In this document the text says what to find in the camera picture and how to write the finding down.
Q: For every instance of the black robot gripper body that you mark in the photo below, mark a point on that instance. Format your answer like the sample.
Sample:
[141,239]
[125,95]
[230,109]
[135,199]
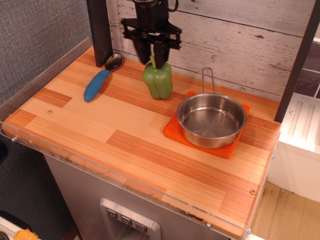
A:
[152,25]

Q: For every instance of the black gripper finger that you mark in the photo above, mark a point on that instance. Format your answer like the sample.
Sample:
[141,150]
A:
[161,53]
[143,50]

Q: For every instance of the green toy bell pepper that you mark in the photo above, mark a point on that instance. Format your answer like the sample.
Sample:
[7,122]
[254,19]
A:
[158,80]

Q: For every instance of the stainless steel pan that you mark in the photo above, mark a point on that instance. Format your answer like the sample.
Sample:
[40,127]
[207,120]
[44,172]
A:
[211,120]

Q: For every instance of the orange knitted cloth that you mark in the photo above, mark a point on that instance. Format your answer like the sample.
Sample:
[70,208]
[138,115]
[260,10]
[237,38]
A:
[172,131]

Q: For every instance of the clear acrylic edge guard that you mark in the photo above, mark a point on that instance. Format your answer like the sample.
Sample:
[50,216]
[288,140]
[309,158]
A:
[197,215]

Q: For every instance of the grey toy fridge cabinet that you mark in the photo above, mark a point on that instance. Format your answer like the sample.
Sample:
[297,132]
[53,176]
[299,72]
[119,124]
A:
[82,192]

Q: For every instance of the silver dispenser button panel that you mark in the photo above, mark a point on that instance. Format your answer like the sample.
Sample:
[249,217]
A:
[122,223]

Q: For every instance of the white toy sink unit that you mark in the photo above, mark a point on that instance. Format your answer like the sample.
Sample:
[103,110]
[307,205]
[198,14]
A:
[295,164]

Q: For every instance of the yellow cloth object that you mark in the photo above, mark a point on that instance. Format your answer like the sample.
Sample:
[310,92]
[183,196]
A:
[25,234]

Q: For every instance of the blue handled metal spoon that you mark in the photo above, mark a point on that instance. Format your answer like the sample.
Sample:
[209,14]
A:
[113,63]

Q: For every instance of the dark right frame post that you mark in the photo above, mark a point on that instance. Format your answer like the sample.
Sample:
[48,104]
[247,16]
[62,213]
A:
[301,57]

